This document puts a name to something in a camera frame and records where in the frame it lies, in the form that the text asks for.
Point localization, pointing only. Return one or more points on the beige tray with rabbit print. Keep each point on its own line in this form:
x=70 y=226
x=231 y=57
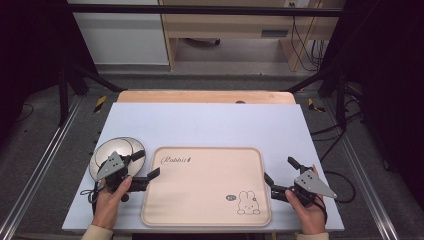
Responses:
x=203 y=186

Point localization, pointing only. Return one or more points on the black curtain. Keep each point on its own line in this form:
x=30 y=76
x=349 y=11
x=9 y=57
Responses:
x=30 y=50
x=390 y=83

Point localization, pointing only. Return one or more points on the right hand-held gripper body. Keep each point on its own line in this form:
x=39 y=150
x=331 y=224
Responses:
x=313 y=185

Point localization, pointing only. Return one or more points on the person's left hand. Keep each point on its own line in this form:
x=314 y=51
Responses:
x=106 y=206

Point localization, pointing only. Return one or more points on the grey round plate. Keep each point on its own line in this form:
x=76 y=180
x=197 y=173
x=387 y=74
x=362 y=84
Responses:
x=139 y=166
x=113 y=146

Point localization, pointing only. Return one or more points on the black metal stand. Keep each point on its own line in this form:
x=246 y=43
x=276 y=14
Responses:
x=63 y=96
x=340 y=100

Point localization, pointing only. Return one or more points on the white cabinet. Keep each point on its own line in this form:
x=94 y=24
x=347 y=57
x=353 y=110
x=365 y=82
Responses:
x=121 y=36

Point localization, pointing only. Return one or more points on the yellow black tape marker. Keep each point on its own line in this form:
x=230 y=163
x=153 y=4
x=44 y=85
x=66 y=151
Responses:
x=100 y=104
x=314 y=105

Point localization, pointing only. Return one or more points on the black horizontal frame bar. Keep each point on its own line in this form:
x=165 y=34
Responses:
x=200 y=10

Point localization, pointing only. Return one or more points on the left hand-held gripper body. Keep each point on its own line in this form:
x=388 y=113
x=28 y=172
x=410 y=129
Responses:
x=111 y=166

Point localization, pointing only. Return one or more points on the light wooden desk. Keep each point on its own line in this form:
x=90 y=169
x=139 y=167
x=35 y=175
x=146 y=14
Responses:
x=226 y=25

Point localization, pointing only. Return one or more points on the person's right hand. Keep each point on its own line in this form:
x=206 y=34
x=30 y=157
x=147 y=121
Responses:
x=311 y=218

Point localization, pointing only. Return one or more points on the aluminium floor rail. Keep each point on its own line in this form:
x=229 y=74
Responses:
x=40 y=166
x=363 y=180

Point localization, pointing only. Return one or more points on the dark object under desk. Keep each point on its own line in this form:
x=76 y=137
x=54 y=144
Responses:
x=203 y=42

